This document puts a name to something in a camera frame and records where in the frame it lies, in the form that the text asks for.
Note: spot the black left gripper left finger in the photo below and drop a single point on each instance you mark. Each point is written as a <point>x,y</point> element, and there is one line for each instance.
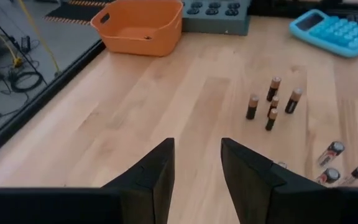
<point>135,205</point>

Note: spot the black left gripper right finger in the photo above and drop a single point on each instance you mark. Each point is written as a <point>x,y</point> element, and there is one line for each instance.
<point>275,202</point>

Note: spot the silver Energizer AA battery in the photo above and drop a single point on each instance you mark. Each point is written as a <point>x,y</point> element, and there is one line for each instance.
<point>328,175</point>
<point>331,153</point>

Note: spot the silver Energizer AAA battery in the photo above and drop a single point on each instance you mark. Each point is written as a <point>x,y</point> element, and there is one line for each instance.
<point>355,173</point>

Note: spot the black copper-top AA battery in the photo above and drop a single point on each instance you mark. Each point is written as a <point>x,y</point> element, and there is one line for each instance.
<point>273,90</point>
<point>251,109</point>
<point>292,102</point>

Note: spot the orange plastic bin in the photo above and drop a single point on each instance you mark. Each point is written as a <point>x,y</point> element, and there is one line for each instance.
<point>135,45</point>

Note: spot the light blue calculator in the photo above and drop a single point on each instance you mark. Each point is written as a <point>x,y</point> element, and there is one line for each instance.
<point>331,37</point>

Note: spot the grey battery charger tray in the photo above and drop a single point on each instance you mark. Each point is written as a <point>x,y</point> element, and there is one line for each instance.
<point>216,23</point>

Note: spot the black power adapter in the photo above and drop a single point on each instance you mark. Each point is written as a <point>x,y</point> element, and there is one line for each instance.
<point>25,44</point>

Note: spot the black orange-striped floor mat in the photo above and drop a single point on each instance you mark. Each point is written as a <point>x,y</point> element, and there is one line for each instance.
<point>73,11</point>

